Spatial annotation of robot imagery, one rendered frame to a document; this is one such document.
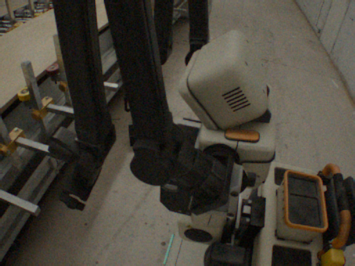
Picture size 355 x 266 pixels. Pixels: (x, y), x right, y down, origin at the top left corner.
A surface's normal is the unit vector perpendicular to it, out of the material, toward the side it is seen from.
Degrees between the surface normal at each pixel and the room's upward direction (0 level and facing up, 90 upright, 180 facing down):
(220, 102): 90
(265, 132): 8
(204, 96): 90
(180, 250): 0
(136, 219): 0
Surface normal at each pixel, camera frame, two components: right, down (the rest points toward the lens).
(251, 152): -0.25, 0.65
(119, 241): 0.07, -0.73
